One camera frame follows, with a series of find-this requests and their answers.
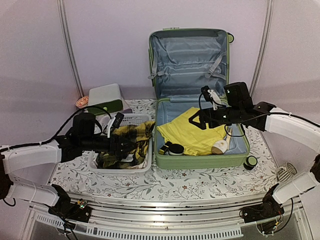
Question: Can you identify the cream round bottle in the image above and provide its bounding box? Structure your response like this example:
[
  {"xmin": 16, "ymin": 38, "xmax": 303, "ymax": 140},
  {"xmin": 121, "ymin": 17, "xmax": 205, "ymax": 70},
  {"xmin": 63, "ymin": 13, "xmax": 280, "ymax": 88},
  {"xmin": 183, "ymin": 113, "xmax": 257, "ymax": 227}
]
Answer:
[{"xmin": 211, "ymin": 139, "xmax": 229, "ymax": 155}]

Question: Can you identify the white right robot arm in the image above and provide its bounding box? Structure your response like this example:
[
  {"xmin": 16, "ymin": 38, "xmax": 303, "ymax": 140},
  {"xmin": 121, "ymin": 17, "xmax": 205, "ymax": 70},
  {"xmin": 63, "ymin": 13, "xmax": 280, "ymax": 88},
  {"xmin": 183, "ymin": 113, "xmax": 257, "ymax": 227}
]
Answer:
[{"xmin": 188, "ymin": 82, "xmax": 320, "ymax": 218}]

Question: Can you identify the purple drawer box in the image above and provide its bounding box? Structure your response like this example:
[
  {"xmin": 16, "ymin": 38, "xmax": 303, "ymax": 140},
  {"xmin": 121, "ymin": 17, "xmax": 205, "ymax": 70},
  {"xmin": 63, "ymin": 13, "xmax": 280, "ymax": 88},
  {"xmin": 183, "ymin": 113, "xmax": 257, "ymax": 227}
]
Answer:
[{"xmin": 121, "ymin": 108, "xmax": 133, "ymax": 115}]

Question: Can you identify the white ribbed round object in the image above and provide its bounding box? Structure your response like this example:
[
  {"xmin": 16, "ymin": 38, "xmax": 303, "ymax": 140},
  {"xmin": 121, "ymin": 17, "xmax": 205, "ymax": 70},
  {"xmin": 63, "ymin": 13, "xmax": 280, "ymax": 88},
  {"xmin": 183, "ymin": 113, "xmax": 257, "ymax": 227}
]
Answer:
[{"xmin": 276, "ymin": 162, "xmax": 297, "ymax": 183}]

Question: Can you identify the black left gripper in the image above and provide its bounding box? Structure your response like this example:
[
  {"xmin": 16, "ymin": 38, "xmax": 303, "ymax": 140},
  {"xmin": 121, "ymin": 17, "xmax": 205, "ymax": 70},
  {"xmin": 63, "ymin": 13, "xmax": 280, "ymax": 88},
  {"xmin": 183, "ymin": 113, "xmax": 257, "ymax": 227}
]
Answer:
[{"xmin": 81, "ymin": 133, "xmax": 138, "ymax": 157}]

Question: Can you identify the yellow garment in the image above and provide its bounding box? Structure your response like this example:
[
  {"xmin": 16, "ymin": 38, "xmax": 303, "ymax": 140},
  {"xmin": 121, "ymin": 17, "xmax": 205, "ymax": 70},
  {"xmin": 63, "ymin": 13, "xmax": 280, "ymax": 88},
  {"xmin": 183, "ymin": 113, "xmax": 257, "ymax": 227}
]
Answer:
[{"xmin": 157, "ymin": 107, "xmax": 226, "ymax": 156}]

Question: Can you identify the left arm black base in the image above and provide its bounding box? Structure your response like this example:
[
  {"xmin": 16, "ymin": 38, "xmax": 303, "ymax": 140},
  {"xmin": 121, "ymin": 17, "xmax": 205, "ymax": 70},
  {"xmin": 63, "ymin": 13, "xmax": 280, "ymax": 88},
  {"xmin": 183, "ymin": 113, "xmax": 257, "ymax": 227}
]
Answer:
[{"xmin": 48, "ymin": 184, "xmax": 93, "ymax": 223}]

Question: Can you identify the white perforated plastic basket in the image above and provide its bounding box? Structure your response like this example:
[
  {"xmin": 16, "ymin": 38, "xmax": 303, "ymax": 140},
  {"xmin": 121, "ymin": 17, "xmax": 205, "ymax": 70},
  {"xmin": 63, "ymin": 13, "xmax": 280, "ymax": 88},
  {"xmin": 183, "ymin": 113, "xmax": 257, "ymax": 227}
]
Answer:
[{"xmin": 87, "ymin": 113, "xmax": 153, "ymax": 175}]

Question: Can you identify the floral white table mat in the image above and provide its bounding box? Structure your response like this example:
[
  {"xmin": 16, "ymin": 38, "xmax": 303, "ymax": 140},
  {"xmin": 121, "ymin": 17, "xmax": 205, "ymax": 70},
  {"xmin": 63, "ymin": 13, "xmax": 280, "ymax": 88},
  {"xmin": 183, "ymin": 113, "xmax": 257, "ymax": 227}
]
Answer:
[{"xmin": 50, "ymin": 99, "xmax": 279, "ymax": 202}]

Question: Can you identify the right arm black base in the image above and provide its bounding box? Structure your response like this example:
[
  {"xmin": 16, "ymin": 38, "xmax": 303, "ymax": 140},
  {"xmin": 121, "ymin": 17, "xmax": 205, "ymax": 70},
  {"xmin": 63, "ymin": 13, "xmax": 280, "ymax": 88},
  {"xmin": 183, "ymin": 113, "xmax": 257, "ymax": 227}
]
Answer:
[{"xmin": 239, "ymin": 183, "xmax": 285, "ymax": 223}]

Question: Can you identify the green hard-shell suitcase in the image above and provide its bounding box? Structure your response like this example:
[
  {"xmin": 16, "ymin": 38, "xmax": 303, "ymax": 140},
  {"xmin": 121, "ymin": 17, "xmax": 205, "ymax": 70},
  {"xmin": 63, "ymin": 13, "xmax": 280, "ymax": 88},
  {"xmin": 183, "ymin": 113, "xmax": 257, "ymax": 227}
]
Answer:
[{"xmin": 148, "ymin": 28, "xmax": 250, "ymax": 170}]

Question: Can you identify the black lidded round jar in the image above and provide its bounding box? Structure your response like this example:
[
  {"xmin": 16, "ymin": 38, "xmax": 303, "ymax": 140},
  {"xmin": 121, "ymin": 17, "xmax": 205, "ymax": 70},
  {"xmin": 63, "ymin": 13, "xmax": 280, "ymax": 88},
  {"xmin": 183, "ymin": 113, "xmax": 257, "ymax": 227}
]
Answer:
[{"xmin": 168, "ymin": 143, "xmax": 185, "ymax": 156}]

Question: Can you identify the white green drawer box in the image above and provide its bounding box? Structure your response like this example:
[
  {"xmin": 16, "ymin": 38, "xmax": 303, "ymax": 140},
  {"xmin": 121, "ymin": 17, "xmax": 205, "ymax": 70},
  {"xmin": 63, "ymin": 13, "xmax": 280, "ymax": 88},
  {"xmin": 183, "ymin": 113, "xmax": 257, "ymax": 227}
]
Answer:
[{"xmin": 88, "ymin": 83, "xmax": 124, "ymax": 114}]

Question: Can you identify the small dark tube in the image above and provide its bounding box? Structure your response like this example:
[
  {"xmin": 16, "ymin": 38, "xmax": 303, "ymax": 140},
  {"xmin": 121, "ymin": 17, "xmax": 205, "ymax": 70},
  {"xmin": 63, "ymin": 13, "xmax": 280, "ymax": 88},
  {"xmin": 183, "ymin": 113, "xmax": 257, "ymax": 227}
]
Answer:
[{"xmin": 158, "ymin": 141, "xmax": 172, "ymax": 155}]

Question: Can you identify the yellow black plaid cloth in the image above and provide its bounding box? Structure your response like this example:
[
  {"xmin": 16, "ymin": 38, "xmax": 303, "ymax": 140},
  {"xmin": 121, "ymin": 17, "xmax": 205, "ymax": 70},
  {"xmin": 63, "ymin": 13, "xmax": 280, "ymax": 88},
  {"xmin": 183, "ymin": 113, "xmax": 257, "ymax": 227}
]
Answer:
[{"xmin": 96, "ymin": 120, "xmax": 155, "ymax": 170}]

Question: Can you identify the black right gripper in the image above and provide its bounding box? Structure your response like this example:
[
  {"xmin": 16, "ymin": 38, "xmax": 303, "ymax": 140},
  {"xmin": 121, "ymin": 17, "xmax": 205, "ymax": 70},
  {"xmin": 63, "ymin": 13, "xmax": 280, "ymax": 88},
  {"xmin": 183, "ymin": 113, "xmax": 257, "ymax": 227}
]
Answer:
[{"xmin": 189, "ymin": 105, "xmax": 244, "ymax": 130}]

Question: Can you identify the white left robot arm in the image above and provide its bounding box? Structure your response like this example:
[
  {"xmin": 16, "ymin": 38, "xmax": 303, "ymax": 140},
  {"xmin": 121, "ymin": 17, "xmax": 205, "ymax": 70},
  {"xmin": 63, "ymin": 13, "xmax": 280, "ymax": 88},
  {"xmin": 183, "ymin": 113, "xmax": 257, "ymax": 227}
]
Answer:
[{"xmin": 0, "ymin": 112, "xmax": 136, "ymax": 217}]

